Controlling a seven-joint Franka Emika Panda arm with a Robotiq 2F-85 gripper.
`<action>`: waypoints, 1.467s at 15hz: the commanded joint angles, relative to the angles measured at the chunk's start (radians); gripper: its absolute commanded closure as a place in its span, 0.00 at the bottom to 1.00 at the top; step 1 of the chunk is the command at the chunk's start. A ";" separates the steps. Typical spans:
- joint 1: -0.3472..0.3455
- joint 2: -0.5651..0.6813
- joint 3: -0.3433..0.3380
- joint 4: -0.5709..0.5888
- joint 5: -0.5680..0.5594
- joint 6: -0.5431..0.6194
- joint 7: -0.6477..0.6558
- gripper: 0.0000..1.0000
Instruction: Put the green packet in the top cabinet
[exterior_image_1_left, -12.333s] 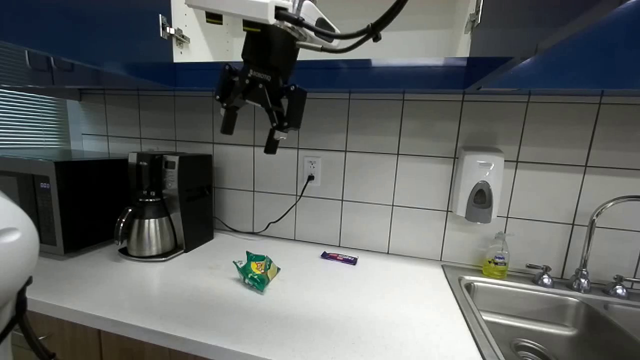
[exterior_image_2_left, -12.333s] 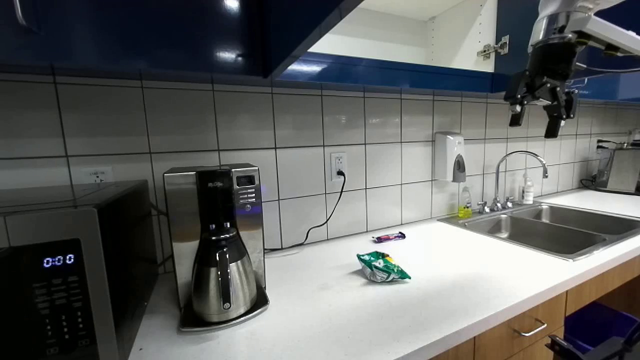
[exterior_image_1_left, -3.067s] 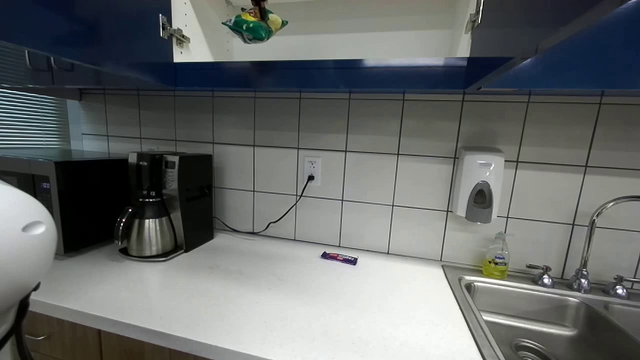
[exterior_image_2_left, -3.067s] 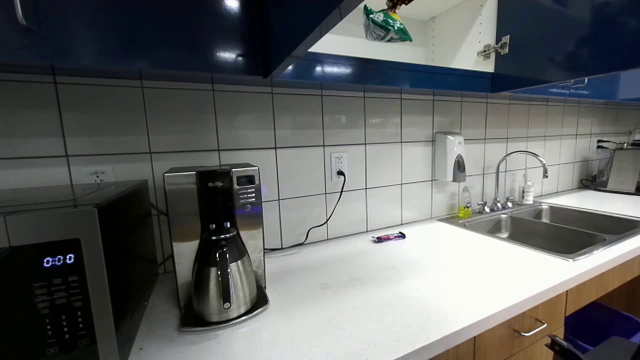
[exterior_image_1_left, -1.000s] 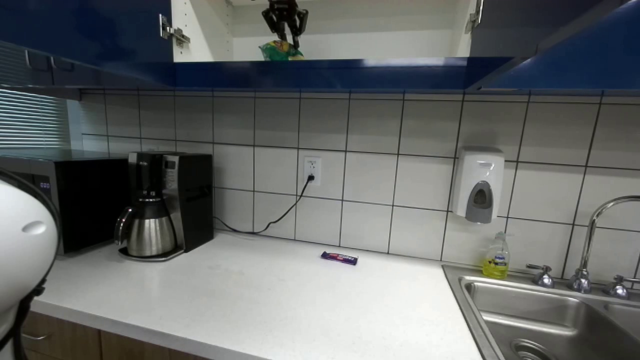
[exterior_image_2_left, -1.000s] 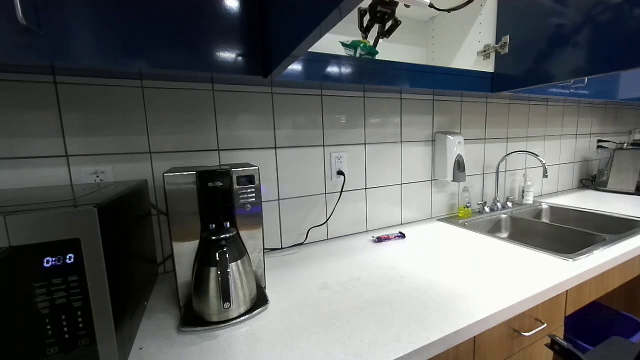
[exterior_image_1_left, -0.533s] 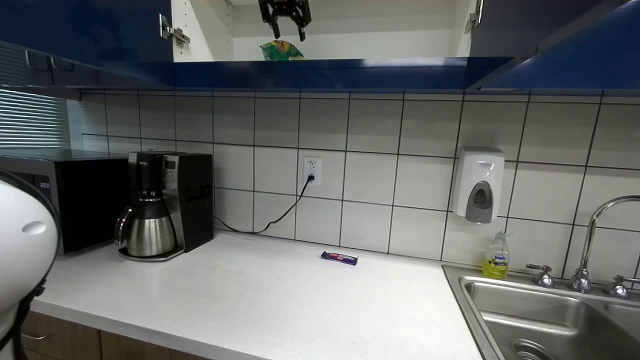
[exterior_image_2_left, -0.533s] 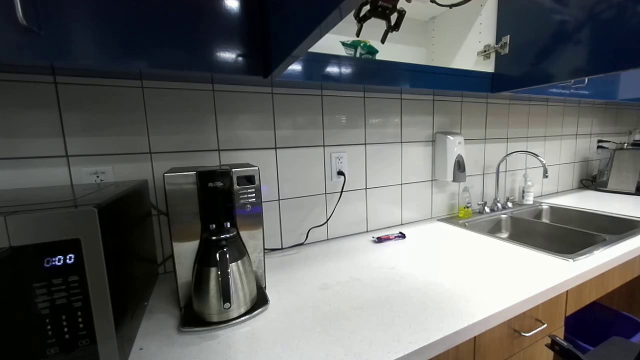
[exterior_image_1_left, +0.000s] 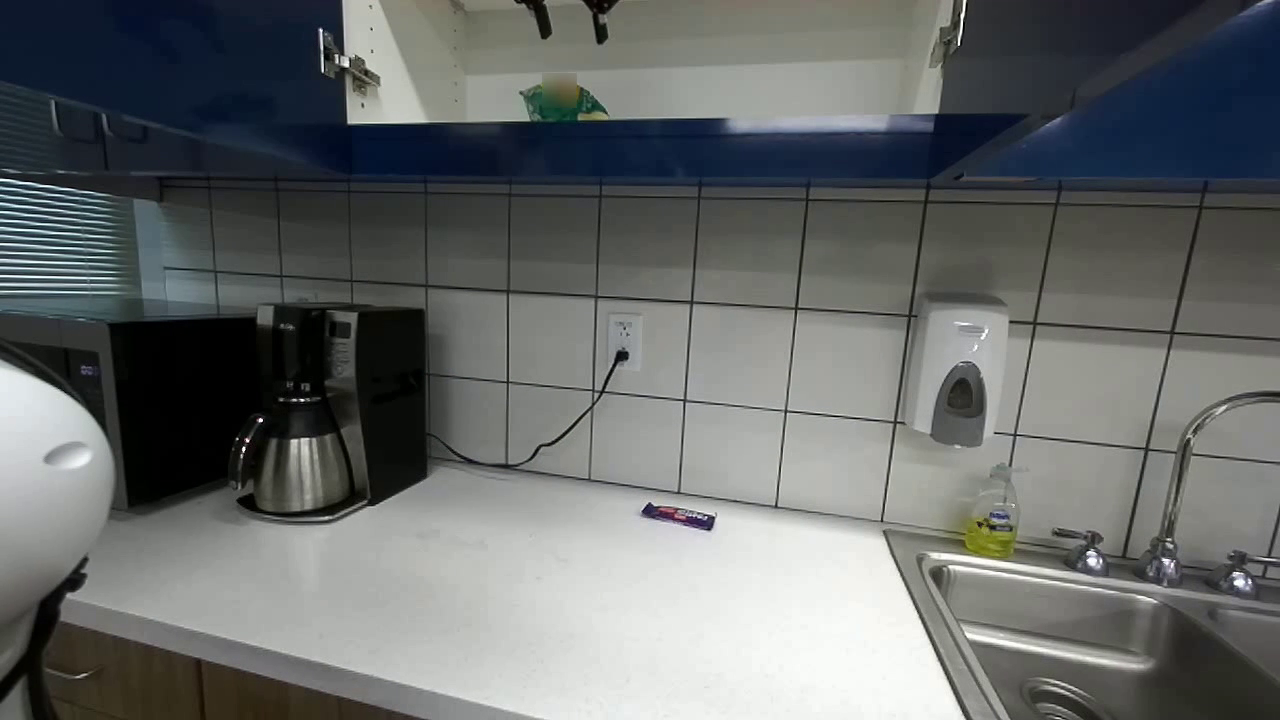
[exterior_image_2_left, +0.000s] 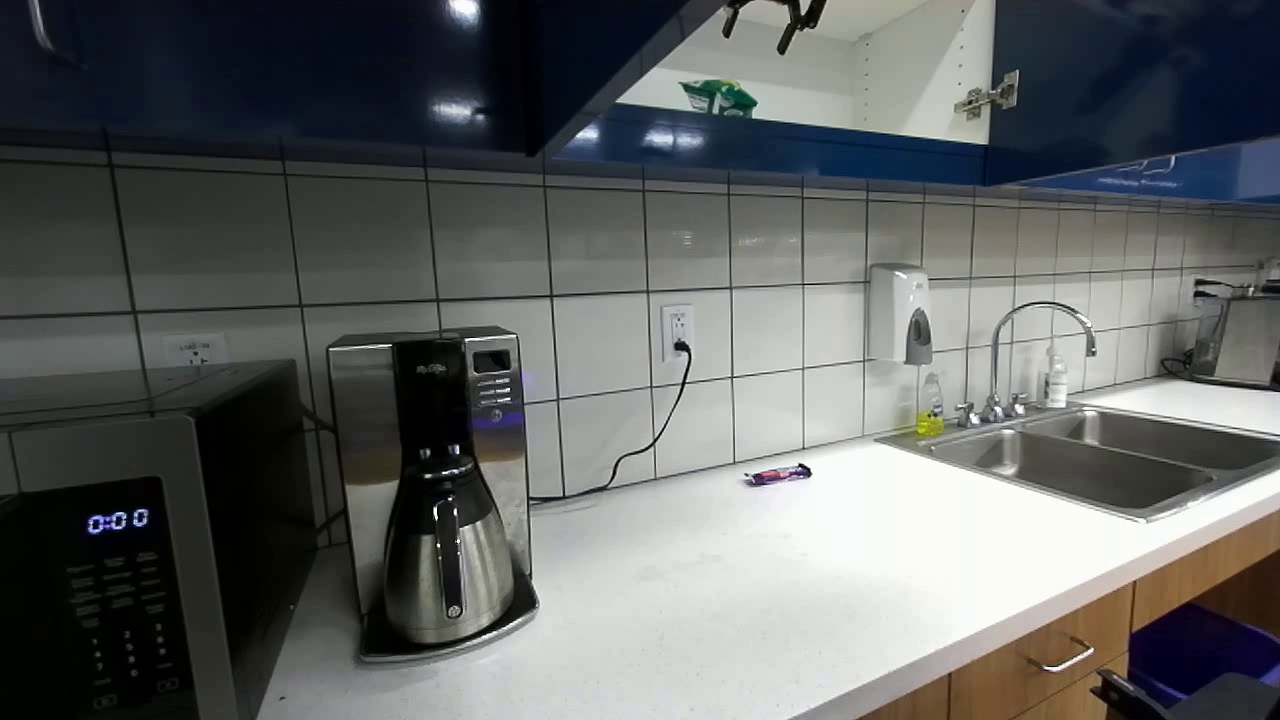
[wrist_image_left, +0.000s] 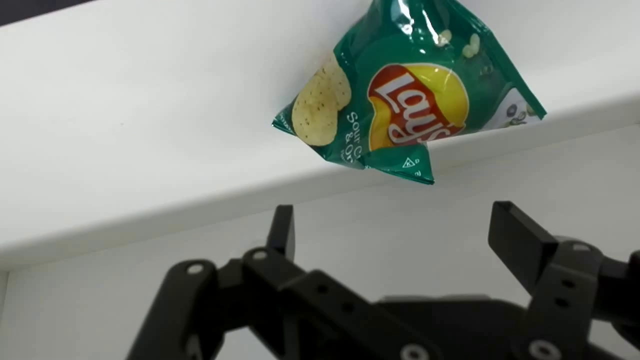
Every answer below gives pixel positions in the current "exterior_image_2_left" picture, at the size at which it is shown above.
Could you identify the purple snack packet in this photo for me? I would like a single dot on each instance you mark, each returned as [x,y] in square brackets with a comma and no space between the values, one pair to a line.
[778,474]

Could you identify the green packet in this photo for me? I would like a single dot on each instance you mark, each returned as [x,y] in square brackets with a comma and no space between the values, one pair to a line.
[722,98]

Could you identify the chrome tap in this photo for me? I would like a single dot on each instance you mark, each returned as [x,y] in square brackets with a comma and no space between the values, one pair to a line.
[1040,307]

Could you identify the steel and black coffee maker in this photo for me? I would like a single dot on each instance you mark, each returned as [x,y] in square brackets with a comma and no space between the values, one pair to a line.
[440,400]

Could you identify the steel toaster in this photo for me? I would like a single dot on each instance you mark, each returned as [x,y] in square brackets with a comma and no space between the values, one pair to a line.
[1245,340]

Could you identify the blue cabinet door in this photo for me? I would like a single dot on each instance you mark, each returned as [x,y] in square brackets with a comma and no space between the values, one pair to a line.
[1130,80]
[260,70]
[600,60]

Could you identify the white wall soap dispenser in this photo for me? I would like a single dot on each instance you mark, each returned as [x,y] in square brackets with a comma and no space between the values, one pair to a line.
[895,315]

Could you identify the steel double sink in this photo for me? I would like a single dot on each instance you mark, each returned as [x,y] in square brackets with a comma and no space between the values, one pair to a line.
[1090,470]

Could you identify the black and silver microwave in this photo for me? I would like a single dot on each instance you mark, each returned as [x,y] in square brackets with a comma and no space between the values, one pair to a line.
[140,540]

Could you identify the yellow dish soap bottle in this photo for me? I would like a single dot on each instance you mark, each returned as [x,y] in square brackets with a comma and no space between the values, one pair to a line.
[930,415]

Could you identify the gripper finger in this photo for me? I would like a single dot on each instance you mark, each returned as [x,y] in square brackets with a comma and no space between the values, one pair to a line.
[794,26]
[731,14]

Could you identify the steel coffee carafe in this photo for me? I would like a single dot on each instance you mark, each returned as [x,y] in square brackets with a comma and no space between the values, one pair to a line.
[450,570]

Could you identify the white wall socket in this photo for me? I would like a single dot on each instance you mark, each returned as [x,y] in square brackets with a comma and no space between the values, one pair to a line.
[1200,290]
[677,325]
[195,350]

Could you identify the blue bin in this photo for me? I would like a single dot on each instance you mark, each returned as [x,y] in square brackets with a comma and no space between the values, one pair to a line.
[1200,645]

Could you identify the blue wall cabinet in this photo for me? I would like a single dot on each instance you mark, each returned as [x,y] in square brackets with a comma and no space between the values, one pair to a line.
[760,140]

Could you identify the wooden drawer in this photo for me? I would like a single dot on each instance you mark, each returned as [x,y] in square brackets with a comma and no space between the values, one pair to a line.
[1010,655]

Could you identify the white pump bottle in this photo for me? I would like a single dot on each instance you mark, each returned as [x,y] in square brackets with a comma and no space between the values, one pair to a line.
[1055,385]

